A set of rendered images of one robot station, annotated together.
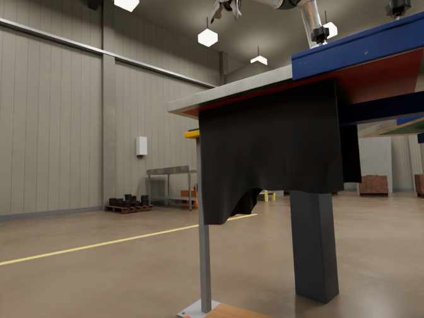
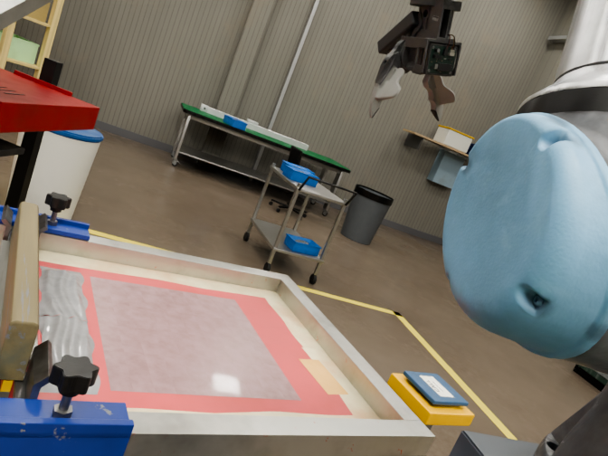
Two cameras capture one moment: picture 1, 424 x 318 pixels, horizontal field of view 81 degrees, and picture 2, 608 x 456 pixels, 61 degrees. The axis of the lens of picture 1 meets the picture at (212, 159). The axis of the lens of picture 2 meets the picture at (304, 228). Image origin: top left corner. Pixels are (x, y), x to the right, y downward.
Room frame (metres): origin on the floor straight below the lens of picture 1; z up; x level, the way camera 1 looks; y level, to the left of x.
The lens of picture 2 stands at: (1.37, -0.99, 1.38)
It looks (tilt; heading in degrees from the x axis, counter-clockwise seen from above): 12 degrees down; 111
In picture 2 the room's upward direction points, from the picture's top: 22 degrees clockwise
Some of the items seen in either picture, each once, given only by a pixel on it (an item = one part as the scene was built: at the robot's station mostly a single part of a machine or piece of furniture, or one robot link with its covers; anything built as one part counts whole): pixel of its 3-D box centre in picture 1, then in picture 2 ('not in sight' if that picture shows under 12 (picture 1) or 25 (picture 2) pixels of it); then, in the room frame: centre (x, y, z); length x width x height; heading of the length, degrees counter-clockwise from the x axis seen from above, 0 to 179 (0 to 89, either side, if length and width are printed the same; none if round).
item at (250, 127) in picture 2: not in sight; (259, 157); (-2.48, 5.97, 0.48); 2.65 x 1.06 x 0.96; 43
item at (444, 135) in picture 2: not in sight; (452, 138); (-0.33, 8.38, 1.91); 0.54 x 0.45 x 0.30; 43
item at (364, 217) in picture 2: not in sight; (365, 215); (-0.59, 6.03, 0.36); 0.58 x 0.57 x 0.72; 132
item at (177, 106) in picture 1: (295, 103); (154, 321); (0.92, -0.33, 0.97); 0.79 x 0.58 x 0.04; 53
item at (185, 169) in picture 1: (178, 187); not in sight; (6.66, 0.94, 0.52); 2.02 x 0.77 x 1.04; 43
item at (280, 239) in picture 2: not in sight; (295, 217); (-0.43, 3.29, 0.46); 0.98 x 0.57 x 0.93; 132
